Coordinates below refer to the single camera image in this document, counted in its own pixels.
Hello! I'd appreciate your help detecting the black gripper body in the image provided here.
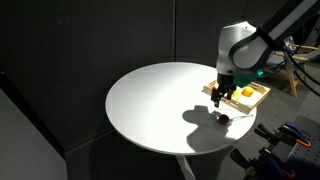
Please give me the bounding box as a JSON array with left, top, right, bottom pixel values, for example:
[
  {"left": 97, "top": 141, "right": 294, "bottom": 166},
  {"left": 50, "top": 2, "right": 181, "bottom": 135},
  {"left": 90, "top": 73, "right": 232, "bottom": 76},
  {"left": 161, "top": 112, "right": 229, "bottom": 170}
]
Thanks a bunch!
[{"left": 216, "top": 73, "right": 237, "bottom": 90}]

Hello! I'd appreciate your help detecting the dark red apple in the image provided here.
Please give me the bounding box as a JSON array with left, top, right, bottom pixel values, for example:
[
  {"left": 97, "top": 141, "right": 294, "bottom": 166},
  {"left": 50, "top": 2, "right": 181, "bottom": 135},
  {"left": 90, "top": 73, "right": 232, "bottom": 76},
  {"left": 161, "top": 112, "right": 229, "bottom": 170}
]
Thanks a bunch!
[{"left": 218, "top": 113, "right": 232, "bottom": 126}]

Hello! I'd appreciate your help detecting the light wooden box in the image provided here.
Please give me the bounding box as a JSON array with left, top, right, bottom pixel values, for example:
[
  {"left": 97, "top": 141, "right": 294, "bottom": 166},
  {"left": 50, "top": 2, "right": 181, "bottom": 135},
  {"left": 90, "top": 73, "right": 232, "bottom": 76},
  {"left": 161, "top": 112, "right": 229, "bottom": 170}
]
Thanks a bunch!
[{"left": 202, "top": 79, "right": 271, "bottom": 116}]

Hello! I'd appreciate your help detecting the small yellowish green fruit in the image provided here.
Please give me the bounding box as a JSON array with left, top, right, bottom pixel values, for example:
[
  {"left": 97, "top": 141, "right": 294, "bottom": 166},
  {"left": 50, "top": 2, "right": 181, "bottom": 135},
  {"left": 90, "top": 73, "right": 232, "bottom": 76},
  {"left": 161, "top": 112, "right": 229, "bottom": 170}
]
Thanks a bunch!
[{"left": 231, "top": 89, "right": 242, "bottom": 102}]

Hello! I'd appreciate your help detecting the orange fruit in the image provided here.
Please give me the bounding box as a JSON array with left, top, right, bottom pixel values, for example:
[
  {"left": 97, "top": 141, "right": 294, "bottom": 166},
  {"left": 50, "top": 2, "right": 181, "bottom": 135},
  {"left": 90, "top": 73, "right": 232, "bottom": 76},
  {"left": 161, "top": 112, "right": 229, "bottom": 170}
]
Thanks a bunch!
[{"left": 241, "top": 86, "right": 254, "bottom": 98}]

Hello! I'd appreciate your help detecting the wooden stand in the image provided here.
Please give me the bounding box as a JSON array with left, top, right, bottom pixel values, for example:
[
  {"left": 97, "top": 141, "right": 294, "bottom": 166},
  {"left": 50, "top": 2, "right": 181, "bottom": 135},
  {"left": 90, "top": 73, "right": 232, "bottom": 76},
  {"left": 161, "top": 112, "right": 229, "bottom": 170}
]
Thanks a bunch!
[{"left": 274, "top": 43, "right": 319, "bottom": 98}]

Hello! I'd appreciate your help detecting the purple clamp with orange trigger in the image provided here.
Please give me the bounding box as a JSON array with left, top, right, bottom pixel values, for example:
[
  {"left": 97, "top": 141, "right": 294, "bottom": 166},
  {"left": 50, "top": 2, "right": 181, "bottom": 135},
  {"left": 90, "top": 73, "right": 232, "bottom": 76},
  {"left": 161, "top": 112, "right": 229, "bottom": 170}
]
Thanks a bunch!
[
  {"left": 254, "top": 121, "right": 313, "bottom": 150},
  {"left": 229, "top": 146, "right": 297, "bottom": 180}
]

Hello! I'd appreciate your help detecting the black perforated board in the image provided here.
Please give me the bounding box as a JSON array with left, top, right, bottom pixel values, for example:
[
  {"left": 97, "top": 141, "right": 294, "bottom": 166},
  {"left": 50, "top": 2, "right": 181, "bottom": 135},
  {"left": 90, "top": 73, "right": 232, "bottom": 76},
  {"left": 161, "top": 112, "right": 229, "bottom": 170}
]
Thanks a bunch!
[{"left": 266, "top": 114, "right": 320, "bottom": 180}]

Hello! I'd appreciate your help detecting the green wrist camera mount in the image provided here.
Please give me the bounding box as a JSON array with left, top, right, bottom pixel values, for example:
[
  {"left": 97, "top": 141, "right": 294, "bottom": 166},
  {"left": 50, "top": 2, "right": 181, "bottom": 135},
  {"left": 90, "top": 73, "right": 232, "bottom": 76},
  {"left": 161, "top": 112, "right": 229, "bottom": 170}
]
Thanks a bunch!
[{"left": 233, "top": 69, "right": 265, "bottom": 88}]

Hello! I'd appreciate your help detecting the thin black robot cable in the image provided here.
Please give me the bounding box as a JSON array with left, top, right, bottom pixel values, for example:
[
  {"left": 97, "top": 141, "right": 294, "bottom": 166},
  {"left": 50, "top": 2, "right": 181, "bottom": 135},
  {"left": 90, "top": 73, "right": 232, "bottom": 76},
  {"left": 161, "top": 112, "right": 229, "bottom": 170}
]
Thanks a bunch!
[{"left": 283, "top": 49, "right": 320, "bottom": 95}]

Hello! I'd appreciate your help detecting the white table pedestal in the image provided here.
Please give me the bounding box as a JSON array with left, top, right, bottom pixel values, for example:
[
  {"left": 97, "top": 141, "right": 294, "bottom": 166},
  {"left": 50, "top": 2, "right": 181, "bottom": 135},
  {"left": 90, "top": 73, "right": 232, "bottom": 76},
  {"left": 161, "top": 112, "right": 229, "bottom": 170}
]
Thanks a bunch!
[{"left": 175, "top": 154, "right": 198, "bottom": 180}]

